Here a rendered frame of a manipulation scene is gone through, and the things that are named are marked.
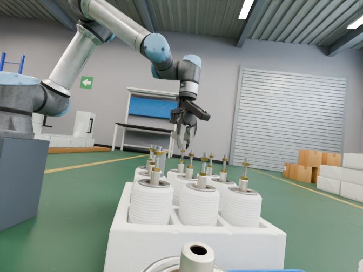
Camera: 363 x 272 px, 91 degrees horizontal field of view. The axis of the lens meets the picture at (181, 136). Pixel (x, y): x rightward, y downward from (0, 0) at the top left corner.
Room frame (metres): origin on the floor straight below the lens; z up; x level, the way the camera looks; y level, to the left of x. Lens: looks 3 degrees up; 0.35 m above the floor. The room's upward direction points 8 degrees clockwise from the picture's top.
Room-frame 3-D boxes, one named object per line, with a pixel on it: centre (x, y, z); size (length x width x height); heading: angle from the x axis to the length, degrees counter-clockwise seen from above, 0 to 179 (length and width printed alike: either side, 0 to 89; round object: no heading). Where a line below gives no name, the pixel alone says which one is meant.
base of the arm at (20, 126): (0.64, 0.62, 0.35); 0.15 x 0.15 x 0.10
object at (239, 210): (0.48, -0.18, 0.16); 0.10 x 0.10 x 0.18
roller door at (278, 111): (5.24, -3.11, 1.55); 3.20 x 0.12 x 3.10; 87
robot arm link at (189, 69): (0.69, 0.00, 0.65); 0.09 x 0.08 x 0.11; 83
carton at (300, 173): (3.42, -2.35, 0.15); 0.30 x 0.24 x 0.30; 175
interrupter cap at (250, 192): (0.48, -0.18, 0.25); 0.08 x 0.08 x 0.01
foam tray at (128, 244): (0.57, -0.04, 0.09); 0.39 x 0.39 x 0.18; 13
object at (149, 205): (0.43, 0.05, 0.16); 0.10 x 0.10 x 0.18
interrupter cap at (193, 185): (0.45, -0.07, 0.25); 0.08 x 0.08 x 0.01
